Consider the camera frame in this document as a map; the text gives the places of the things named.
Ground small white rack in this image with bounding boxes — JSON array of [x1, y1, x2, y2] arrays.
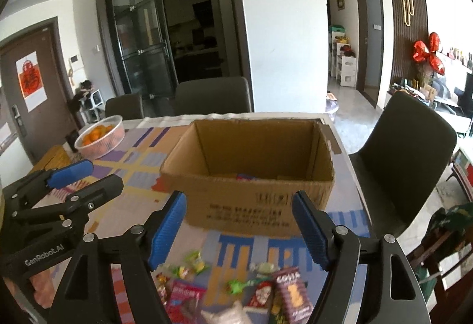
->
[[79, 89, 105, 123]]

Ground green cloth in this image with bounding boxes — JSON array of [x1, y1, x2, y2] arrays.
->
[[430, 204, 473, 236]]

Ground wooden chair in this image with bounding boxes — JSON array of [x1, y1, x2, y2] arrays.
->
[[406, 206, 473, 314]]

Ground clear plastic bowl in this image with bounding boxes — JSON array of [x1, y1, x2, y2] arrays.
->
[[74, 115, 125, 158]]

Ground black television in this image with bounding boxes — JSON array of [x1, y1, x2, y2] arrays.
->
[[464, 71, 473, 115]]

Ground white snack packet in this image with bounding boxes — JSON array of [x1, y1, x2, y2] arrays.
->
[[201, 302, 249, 324]]

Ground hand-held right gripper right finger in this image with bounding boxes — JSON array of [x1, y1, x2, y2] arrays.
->
[[292, 190, 431, 324]]

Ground white hallway shelf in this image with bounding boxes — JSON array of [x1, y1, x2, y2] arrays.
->
[[334, 41, 357, 88]]

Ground gold wall ornament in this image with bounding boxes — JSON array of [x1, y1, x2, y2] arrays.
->
[[402, 0, 415, 27]]

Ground red candy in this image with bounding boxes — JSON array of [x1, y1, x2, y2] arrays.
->
[[155, 272, 171, 296]]

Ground grey interior door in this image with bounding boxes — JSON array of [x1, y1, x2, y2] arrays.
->
[[355, 0, 385, 109]]

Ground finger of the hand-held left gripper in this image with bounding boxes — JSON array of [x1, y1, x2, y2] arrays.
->
[[11, 174, 124, 236], [2, 159, 94, 212]]

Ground purple bin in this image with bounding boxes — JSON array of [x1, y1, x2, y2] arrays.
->
[[326, 93, 340, 122]]

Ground yellow-green candy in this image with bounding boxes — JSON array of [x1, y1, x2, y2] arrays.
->
[[183, 251, 212, 277]]

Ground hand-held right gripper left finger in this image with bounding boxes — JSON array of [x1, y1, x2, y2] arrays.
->
[[48, 191, 188, 324]]

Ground colourful printed box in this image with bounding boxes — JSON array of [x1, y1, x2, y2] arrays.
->
[[453, 147, 473, 200]]

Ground maroon biscuit packet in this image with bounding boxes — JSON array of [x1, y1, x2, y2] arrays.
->
[[271, 267, 315, 324]]

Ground pile of household clutter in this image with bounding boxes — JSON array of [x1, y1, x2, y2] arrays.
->
[[391, 76, 452, 107]]

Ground colourful patterned tablecloth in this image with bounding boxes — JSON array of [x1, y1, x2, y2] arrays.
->
[[0, 116, 374, 324]]

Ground dark curved-back dining chair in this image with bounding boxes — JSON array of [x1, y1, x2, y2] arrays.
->
[[347, 91, 458, 236]]

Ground dark glass sliding door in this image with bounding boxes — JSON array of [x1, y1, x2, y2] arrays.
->
[[103, 0, 179, 100]]

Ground wide dark dining chair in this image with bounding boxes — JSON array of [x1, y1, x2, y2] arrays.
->
[[174, 76, 253, 116]]

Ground red paper door poster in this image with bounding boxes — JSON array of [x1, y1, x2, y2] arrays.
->
[[16, 51, 48, 112]]

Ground black bag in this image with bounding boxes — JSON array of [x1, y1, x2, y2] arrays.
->
[[68, 80, 93, 114]]

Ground small dark dining chair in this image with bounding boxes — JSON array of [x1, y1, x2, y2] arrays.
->
[[105, 93, 145, 121]]

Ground brown entrance door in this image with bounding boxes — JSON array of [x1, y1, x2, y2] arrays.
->
[[0, 17, 76, 164]]

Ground wooden stool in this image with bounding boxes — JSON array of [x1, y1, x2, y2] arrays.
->
[[31, 145, 80, 174]]

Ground pile of oranges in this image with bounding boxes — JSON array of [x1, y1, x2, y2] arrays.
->
[[82, 124, 116, 145]]

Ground pale candy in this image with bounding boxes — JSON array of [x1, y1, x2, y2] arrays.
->
[[249, 262, 283, 279]]

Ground brown cardboard box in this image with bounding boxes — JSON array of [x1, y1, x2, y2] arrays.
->
[[160, 119, 342, 239]]

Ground red foil balloons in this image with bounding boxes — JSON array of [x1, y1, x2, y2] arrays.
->
[[413, 32, 447, 75]]

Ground bright green candy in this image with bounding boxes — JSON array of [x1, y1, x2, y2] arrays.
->
[[226, 279, 252, 296]]

